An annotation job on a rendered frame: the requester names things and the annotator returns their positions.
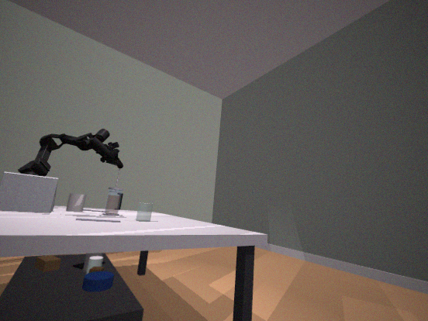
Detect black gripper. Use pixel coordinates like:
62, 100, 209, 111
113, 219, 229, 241
95, 143, 123, 166

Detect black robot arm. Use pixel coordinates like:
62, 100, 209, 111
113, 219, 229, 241
19, 129, 119, 177

